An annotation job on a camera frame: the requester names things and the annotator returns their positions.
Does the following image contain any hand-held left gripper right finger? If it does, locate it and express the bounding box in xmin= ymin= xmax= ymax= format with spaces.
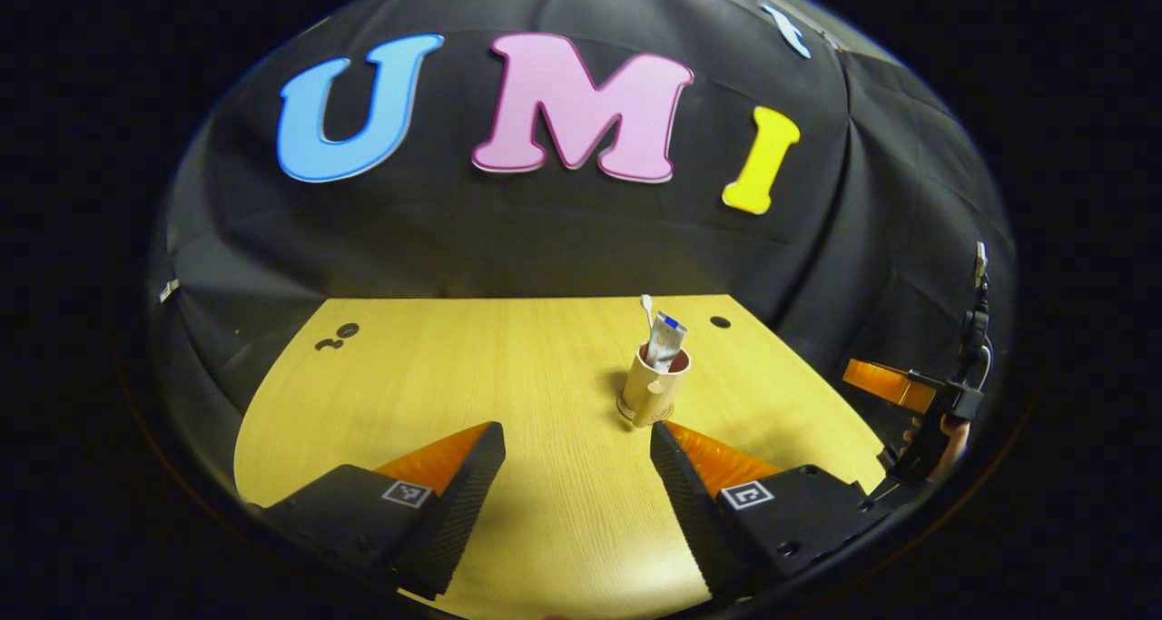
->
xmin=650 ymin=421 xmax=895 ymax=607

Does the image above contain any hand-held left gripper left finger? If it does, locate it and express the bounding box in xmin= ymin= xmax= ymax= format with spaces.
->
xmin=245 ymin=421 xmax=507 ymax=601

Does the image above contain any beige cup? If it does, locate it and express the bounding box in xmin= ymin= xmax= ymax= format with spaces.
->
xmin=617 ymin=343 xmax=692 ymax=428

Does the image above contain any white toothpaste tube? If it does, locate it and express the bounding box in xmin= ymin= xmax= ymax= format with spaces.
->
xmin=645 ymin=311 xmax=688 ymax=373

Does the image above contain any wooden desktop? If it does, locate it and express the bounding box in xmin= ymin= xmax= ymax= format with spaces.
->
xmin=234 ymin=295 xmax=886 ymax=620

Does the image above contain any black backdrop cloth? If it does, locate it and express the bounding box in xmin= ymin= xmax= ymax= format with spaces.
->
xmin=150 ymin=0 xmax=1018 ymax=512

